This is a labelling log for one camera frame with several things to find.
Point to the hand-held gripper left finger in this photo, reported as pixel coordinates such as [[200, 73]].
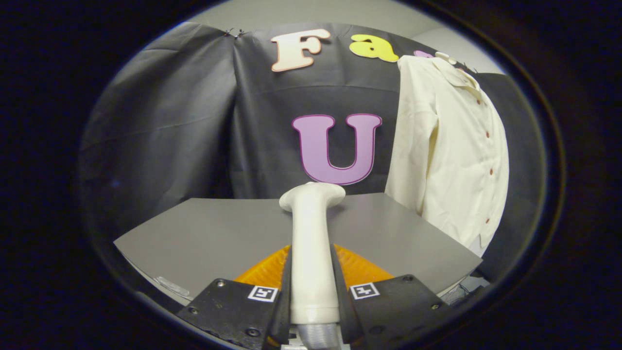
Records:
[[285, 301]]

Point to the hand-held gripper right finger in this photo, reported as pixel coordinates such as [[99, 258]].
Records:
[[342, 306]]

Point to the cream button shirt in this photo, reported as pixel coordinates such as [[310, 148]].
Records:
[[452, 155]]

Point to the white clothes hanger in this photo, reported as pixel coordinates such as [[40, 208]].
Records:
[[444, 57]]

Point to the grey top white cabinet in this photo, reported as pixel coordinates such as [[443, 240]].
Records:
[[218, 233]]

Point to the black backdrop cloth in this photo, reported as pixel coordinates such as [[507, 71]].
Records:
[[194, 121]]

